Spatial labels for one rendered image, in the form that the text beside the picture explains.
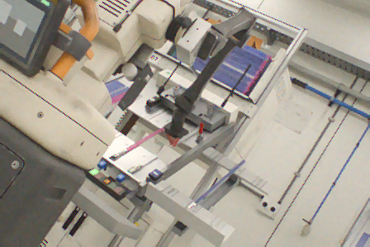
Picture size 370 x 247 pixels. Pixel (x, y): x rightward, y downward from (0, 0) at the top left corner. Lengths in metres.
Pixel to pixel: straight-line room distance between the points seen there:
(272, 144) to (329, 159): 0.46
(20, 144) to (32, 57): 0.17
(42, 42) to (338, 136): 3.22
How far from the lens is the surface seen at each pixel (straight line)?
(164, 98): 2.44
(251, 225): 3.82
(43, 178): 0.94
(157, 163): 2.09
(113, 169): 2.04
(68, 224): 2.44
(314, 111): 4.02
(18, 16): 0.99
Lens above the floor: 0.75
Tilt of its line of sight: 9 degrees up
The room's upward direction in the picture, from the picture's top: 35 degrees clockwise
